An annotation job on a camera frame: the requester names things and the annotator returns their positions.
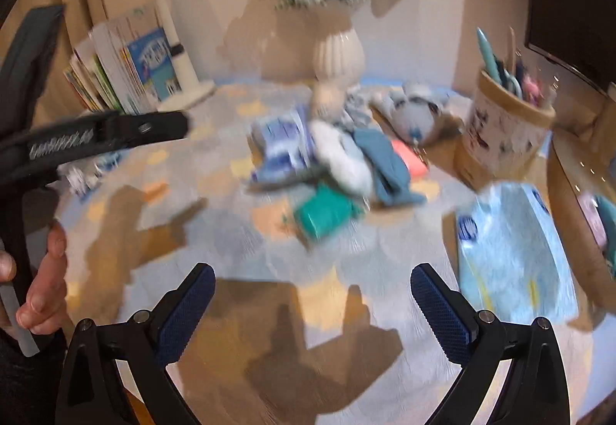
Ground pink bottle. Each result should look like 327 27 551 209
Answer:
522 74 547 105

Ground pink soft item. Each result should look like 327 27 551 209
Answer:
390 139 429 176

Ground grey plush toy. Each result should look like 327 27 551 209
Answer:
370 81 458 147

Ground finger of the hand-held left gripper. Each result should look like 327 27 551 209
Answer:
99 111 189 151

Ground person's left forearm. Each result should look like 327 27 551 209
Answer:
0 329 65 425

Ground green clay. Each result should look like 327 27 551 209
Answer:
293 184 364 240

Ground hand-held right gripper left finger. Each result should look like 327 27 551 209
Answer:
55 263 216 425

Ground blue tissue pack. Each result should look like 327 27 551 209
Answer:
455 182 578 325

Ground blue-grey cloth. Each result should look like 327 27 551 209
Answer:
353 129 427 207

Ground blue white packet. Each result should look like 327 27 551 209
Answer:
250 110 316 185

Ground white plush toy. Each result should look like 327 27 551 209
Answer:
310 119 373 192

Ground clear plastic bag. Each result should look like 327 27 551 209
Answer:
310 79 345 120

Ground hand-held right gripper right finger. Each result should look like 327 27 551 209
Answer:
410 263 571 425

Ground checked hair scrunchie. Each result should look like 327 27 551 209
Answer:
60 156 121 197

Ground row of books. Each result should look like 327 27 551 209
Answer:
64 6 181 115

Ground checked fabric bow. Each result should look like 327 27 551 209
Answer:
344 90 373 127

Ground white ribbed vase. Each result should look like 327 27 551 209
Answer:
312 4 367 82

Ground bamboo pen holder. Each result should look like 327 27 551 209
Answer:
455 66 556 190

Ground person's left hand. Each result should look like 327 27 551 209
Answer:
0 218 68 335

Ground teal scissors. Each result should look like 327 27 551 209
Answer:
500 64 523 99

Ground beige pen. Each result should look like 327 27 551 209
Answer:
509 27 521 74

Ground white desk lamp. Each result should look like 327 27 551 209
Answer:
92 0 216 110

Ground teal unicorn pen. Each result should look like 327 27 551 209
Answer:
476 27 504 79

